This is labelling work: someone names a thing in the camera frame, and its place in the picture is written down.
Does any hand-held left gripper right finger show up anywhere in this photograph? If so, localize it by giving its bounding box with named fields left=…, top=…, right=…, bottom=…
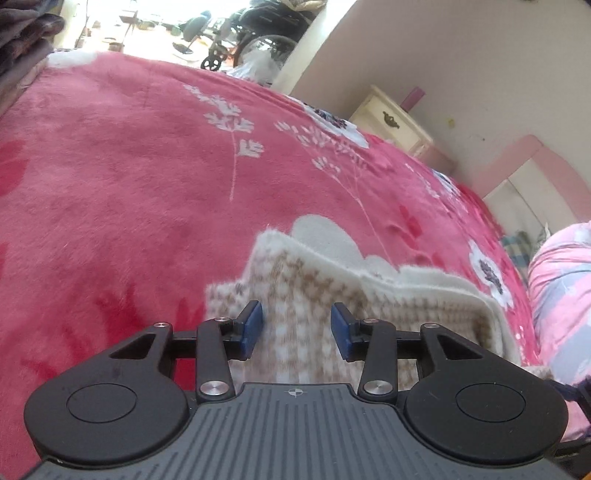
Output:
left=331, top=302, right=485, bottom=403

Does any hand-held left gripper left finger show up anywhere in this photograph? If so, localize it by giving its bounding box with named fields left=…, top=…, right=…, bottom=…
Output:
left=108, top=300, right=265, bottom=403

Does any beige checked knit jacket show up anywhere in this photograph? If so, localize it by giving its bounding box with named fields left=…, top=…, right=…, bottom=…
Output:
left=205, top=229, right=525, bottom=386

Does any pile of dark clothes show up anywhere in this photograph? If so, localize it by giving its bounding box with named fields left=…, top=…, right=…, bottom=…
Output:
left=0, top=0, right=65, bottom=116

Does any pink patterned quilt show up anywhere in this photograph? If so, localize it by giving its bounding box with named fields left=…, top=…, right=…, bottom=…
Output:
left=526, top=222, right=591, bottom=439

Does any plaid pillow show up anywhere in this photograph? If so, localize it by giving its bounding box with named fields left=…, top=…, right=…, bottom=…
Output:
left=501, top=228, right=550, bottom=282

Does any red floral blanket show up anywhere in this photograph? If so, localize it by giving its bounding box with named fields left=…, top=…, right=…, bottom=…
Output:
left=0, top=51, right=536, bottom=480

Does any cream nightstand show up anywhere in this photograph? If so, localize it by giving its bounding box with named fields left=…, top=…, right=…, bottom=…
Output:
left=348, top=84, right=435, bottom=160

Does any pink bottle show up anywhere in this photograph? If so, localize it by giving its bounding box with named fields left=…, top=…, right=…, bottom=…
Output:
left=401, top=86, right=426, bottom=112

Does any pink headboard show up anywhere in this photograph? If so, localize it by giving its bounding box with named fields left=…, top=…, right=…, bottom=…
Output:
left=480, top=135, right=591, bottom=232

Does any white plastic bag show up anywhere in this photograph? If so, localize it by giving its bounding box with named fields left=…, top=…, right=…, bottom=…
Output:
left=228, top=48, right=284, bottom=88

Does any wheelchair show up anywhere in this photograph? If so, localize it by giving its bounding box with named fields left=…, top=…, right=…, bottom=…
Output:
left=201, top=0, right=324, bottom=72

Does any office chair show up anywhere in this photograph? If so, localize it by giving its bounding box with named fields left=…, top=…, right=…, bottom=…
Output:
left=173, top=11, right=213, bottom=58

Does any brown padded coat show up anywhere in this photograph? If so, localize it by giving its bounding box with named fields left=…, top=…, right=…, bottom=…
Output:
left=277, top=0, right=331, bottom=12

